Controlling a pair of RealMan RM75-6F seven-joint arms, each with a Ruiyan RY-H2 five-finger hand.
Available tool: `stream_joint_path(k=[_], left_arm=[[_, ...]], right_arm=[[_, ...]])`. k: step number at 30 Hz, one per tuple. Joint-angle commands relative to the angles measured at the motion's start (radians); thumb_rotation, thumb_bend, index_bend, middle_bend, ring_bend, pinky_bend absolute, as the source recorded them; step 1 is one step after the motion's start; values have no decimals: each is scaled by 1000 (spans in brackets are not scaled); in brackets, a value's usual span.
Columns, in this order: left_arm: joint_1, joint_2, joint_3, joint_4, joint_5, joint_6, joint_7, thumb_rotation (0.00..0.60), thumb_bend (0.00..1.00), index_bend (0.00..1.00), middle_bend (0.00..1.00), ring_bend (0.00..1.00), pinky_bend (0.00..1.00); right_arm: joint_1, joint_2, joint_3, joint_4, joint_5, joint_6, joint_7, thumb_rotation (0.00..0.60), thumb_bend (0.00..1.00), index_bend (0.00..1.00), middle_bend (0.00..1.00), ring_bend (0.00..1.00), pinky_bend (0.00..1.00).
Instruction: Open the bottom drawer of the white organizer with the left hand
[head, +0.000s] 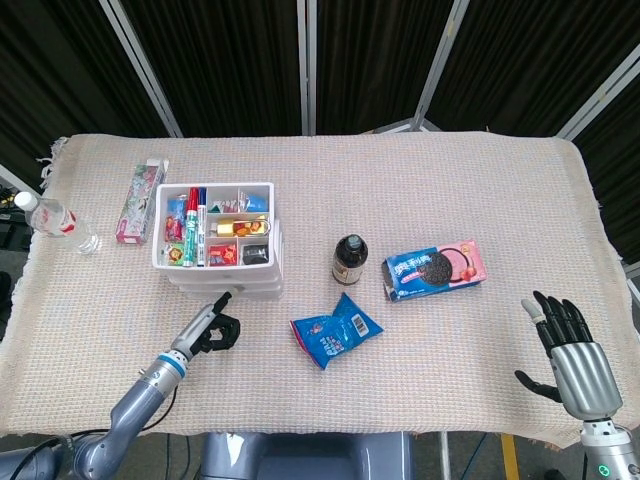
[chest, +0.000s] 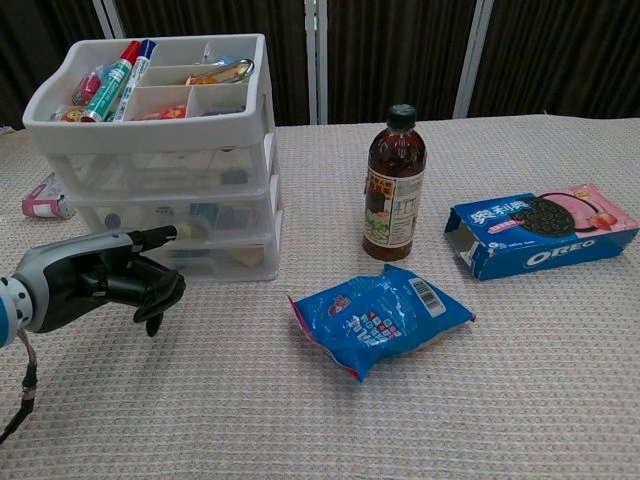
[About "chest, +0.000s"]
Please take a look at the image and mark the thin wrist cable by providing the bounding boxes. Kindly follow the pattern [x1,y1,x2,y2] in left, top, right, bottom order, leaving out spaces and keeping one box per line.
[0,327,42,446]

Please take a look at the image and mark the red-capped green marker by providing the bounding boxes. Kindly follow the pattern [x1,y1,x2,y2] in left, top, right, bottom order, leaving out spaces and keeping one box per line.
[80,40,142,123]

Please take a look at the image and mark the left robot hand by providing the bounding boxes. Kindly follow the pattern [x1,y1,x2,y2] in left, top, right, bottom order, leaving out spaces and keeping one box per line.
[12,223,196,338]

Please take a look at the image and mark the blue snack bag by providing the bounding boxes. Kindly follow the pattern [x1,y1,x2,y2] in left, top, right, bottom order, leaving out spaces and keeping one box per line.
[287,263,476,384]

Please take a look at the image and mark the blue pink Oreo box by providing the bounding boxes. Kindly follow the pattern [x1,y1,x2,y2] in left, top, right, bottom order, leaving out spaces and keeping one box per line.
[444,181,640,282]

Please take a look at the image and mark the pink candy packet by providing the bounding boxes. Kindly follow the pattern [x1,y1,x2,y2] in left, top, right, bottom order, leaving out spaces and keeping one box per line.
[72,70,105,106]

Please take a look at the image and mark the beige woven tablecloth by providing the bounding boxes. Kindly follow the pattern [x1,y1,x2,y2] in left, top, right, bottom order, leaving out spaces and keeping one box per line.
[0,113,640,480]

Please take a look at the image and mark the yellow red lion packet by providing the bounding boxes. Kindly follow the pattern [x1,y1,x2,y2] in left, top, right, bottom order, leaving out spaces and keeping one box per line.
[51,105,90,123]

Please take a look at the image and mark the small red packet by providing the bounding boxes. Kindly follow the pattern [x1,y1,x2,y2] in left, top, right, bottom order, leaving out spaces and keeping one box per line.
[142,103,187,121]

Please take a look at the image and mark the clear shallow drawer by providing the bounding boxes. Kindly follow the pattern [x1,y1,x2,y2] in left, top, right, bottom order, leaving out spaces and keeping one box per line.
[48,144,267,197]

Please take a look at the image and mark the pink floral carton box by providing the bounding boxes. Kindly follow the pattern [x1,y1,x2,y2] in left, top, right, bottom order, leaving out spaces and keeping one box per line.
[21,172,76,220]

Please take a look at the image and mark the clear lowest drawer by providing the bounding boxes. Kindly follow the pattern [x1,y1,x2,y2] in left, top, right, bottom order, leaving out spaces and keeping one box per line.
[149,237,277,282]

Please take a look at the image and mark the white plastic drawer organizer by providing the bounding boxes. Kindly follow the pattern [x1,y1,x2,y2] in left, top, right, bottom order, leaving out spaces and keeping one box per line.
[22,33,285,284]

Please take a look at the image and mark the dark folding screen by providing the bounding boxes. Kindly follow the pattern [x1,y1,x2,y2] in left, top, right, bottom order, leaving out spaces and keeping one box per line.
[0,0,640,131]

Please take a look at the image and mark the blue-capped white marker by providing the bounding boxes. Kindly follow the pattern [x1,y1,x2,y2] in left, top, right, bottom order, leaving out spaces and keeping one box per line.
[112,39,158,123]

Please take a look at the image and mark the brown tea bottle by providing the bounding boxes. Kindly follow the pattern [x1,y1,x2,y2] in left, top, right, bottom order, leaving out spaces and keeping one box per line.
[362,103,429,262]

